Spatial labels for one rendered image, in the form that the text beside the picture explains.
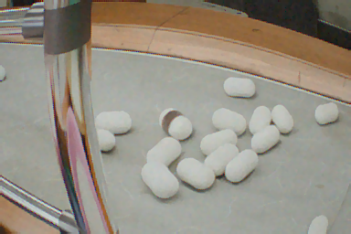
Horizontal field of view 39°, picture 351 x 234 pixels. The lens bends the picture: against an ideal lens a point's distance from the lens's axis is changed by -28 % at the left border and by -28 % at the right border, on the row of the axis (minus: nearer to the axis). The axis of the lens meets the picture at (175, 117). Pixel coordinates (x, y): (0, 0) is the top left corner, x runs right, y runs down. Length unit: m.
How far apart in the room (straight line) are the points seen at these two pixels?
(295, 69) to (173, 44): 0.15
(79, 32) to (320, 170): 0.33
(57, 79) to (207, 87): 0.40
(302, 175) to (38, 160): 0.24
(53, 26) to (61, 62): 0.02
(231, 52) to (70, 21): 0.46
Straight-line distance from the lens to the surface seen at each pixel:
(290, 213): 0.45
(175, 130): 0.54
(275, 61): 0.64
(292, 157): 0.52
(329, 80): 0.63
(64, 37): 0.22
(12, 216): 0.43
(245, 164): 0.48
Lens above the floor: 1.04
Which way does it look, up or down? 31 degrees down
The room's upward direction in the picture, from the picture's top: 3 degrees counter-clockwise
